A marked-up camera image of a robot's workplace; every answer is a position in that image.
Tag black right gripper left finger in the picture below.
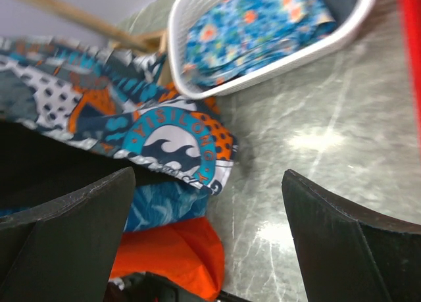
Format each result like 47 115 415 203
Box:
1 168 136 301

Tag white perforated plastic basket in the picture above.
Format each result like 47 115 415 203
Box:
167 0 376 99

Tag red plastic tray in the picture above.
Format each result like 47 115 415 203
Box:
399 0 420 137

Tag blue floral folded shorts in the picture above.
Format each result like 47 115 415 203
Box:
182 0 336 88

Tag orange teal patterned shorts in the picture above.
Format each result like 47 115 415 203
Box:
1 37 238 195

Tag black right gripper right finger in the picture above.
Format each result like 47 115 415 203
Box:
282 170 420 301

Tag blue leaf print shorts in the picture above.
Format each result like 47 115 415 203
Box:
124 182 209 232

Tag wooden clothes rack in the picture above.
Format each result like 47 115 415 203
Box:
0 0 175 89

